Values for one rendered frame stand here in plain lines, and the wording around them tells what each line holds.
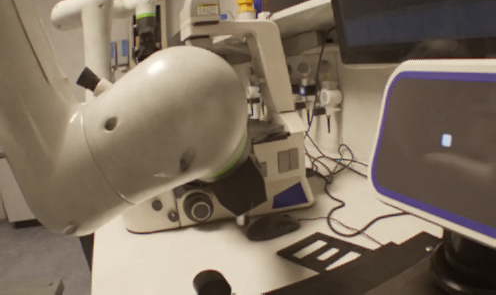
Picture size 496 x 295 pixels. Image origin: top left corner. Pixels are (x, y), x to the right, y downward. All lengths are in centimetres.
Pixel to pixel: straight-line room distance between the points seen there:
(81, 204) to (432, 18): 32
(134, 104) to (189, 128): 4
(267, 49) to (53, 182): 67
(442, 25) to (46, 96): 33
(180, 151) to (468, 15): 24
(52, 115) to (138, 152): 9
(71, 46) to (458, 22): 338
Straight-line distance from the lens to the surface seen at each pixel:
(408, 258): 40
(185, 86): 24
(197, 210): 72
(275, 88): 85
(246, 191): 41
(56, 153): 28
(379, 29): 33
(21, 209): 315
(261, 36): 84
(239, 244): 68
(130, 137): 24
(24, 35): 31
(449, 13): 27
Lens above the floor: 107
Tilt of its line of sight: 11 degrees down
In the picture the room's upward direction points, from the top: 5 degrees counter-clockwise
